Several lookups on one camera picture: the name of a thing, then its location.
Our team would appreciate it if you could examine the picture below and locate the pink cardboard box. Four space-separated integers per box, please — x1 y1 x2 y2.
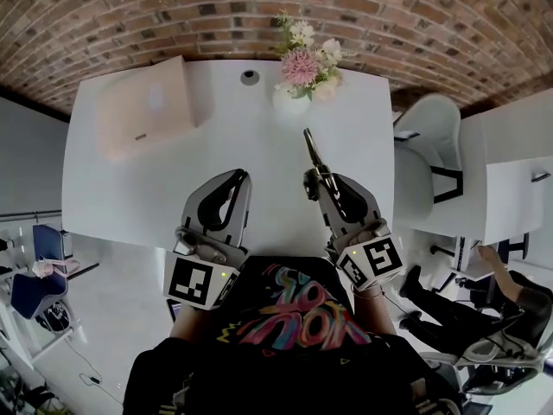
94 56 217 163

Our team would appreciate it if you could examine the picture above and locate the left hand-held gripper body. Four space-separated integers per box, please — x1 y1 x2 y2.
162 227 251 312

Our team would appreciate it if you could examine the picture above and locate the white step stool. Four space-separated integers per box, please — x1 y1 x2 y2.
0 300 88 372

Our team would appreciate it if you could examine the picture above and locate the white desk with drawers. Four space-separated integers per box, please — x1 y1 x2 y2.
61 58 397 262

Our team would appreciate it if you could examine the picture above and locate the person's black printed t-shirt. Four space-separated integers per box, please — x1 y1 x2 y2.
124 255 463 415

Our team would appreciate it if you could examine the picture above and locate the pink and white flower bouquet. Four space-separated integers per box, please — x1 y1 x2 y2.
274 10 347 102

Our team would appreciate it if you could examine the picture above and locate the blue padded chair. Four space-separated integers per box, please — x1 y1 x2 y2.
10 224 71 321

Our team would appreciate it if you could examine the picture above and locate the grey shell chair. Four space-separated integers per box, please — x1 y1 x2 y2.
391 93 466 220

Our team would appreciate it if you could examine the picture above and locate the pink plush toy with strap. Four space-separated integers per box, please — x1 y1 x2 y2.
32 256 81 279

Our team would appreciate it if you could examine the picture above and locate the grey office chair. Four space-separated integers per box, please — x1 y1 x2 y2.
421 326 546 396

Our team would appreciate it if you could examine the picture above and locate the person's left forearm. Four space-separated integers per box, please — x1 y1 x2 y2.
168 303 215 348

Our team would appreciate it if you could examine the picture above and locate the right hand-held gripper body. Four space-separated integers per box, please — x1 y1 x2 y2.
326 217 408 294

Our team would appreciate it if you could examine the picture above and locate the person's right forearm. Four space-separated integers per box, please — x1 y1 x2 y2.
350 285 398 341

